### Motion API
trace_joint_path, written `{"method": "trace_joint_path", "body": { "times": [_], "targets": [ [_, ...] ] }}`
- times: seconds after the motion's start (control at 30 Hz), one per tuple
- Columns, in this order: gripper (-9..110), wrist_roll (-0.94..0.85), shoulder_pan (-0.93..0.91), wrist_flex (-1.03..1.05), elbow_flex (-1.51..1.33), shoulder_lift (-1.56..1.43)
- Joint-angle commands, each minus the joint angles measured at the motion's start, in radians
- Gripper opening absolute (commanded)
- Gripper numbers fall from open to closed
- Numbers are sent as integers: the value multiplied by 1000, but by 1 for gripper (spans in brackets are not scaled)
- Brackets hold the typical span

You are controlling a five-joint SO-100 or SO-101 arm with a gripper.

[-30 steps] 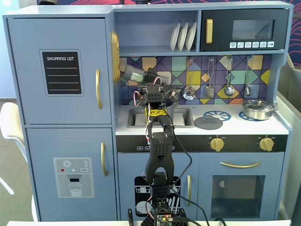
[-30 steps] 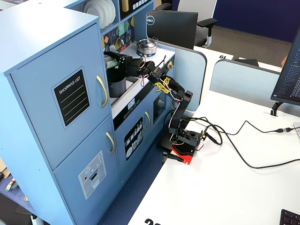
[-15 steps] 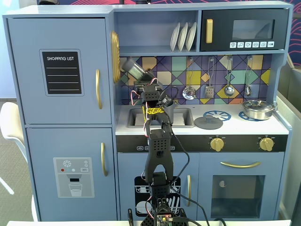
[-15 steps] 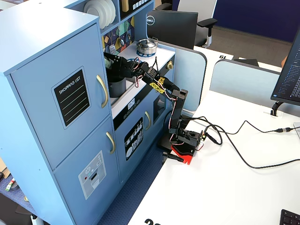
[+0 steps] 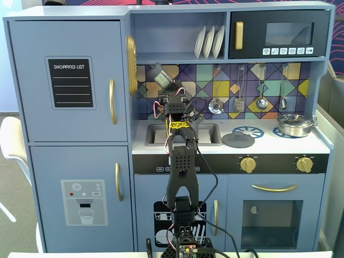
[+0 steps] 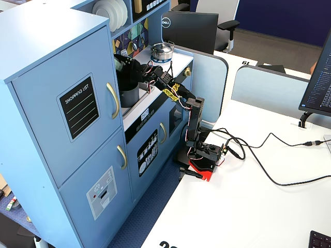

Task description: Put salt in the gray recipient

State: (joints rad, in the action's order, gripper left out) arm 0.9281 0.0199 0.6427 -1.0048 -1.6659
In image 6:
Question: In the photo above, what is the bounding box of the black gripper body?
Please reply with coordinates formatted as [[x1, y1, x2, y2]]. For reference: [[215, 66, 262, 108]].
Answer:
[[133, 63, 159, 85]]

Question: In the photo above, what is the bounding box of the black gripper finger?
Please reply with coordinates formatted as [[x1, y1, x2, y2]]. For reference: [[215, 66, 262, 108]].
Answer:
[[128, 68, 142, 86], [121, 54, 135, 69]]

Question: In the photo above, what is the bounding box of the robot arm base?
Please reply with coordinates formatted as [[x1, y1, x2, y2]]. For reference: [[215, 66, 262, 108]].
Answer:
[[188, 142, 225, 183]]

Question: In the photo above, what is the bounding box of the gray printed pot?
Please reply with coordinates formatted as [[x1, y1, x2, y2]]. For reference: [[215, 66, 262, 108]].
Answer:
[[119, 84, 141, 109]]

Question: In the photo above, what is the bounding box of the gray toy sink basin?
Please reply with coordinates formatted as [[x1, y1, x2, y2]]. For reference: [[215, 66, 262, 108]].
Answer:
[[121, 85, 156, 117]]

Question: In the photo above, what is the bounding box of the steel toy pot with lid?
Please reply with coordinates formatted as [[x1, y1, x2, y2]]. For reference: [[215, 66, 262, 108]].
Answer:
[[150, 42, 175, 61]]

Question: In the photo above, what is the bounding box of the blue oven door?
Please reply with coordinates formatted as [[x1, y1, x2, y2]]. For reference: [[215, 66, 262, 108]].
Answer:
[[165, 77, 193, 156]]

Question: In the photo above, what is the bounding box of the white toy plate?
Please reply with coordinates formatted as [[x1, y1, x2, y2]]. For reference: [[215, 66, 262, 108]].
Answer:
[[111, 0, 125, 29], [121, 0, 129, 26], [92, 0, 117, 33]]

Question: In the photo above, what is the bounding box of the black toy microwave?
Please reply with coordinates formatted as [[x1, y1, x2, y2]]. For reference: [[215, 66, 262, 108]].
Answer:
[[131, 0, 171, 23]]

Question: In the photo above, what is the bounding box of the black Dell monitor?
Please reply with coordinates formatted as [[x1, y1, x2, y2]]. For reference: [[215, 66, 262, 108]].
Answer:
[[161, 11, 219, 55]]

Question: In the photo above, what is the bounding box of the desk partition panel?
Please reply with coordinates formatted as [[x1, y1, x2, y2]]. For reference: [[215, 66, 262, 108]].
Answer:
[[231, 65, 311, 118], [168, 43, 230, 123]]

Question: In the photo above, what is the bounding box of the black shopping list chalkboard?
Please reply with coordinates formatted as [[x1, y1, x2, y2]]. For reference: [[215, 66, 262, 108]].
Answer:
[[56, 73, 101, 143]]

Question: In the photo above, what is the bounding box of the blue wooden toy kitchen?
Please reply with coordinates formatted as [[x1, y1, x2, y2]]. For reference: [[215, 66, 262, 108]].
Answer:
[[0, 0, 194, 248]]

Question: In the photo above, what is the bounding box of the blue dishwasher door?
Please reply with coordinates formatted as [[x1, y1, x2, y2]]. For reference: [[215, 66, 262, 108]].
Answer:
[[126, 98, 170, 203]]

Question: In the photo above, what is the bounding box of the white black office chair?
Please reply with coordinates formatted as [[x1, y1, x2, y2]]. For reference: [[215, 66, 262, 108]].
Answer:
[[170, 0, 240, 53]]

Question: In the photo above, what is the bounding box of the blue upper fridge door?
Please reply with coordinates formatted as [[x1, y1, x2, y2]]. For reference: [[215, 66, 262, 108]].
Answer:
[[10, 25, 122, 188]]

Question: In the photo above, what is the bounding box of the blue fridge door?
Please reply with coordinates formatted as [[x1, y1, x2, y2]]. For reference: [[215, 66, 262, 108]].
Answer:
[[58, 128, 134, 248], [10, 25, 122, 188]]

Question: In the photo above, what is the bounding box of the black table clamp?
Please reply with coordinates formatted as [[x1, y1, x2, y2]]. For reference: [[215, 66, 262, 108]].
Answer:
[[179, 167, 204, 180]]

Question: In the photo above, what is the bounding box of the gray ice dispenser decal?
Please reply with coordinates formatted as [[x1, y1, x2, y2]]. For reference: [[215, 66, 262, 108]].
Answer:
[[86, 166, 118, 221]]

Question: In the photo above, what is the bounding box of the black monitor base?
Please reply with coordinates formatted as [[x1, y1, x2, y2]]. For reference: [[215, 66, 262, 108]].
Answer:
[[258, 64, 287, 74]]

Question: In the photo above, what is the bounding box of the blue lower fridge door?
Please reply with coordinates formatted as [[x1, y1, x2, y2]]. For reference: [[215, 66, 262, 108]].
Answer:
[[58, 128, 134, 248]]

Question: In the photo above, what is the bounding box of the black monitor stand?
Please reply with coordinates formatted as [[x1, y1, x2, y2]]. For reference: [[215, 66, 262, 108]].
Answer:
[[298, 111, 314, 129]]

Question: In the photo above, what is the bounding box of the cardboard box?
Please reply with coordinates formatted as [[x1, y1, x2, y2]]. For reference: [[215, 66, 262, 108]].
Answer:
[[0, 174, 12, 198]]

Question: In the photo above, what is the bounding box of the black monitor showing text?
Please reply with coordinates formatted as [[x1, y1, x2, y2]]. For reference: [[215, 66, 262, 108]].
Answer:
[[298, 29, 331, 122]]

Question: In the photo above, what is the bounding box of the black keyboard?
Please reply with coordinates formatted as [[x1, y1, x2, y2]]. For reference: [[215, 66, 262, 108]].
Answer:
[[308, 230, 331, 248]]

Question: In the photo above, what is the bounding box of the gold upper fridge handle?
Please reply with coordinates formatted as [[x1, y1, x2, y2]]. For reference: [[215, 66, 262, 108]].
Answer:
[[106, 82, 121, 120]]

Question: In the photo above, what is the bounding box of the gold fridge handle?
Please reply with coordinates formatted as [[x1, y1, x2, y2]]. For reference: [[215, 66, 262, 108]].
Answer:
[[116, 145, 128, 171], [106, 82, 121, 120]]

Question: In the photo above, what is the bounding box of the gold dishwasher handle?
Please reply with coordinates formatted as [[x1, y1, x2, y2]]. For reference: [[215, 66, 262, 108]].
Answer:
[[159, 122, 168, 145]]

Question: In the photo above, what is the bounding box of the gold lower fridge handle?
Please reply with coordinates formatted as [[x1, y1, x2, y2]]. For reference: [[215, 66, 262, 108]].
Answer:
[[116, 145, 128, 171]]

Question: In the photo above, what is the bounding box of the thin black camera cable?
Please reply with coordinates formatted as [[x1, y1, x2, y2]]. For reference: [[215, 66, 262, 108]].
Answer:
[[199, 128, 307, 161]]

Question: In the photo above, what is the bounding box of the thick black cable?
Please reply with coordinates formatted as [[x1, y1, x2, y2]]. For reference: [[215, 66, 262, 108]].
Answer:
[[224, 136, 331, 187]]

